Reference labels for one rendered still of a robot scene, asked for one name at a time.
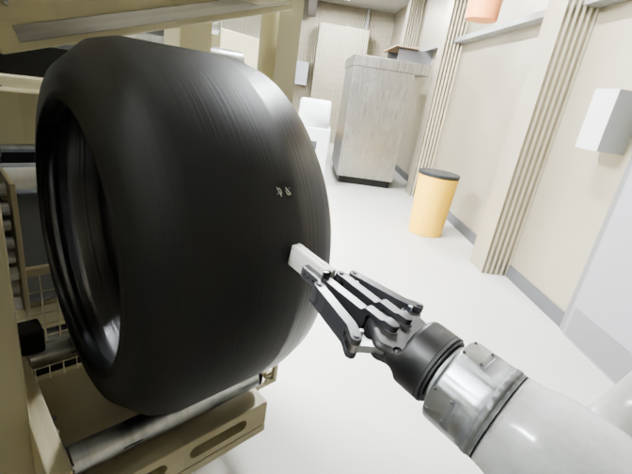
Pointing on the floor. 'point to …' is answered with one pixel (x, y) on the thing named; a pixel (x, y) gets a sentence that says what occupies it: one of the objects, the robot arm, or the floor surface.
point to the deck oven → (372, 118)
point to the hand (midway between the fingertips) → (310, 266)
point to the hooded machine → (317, 125)
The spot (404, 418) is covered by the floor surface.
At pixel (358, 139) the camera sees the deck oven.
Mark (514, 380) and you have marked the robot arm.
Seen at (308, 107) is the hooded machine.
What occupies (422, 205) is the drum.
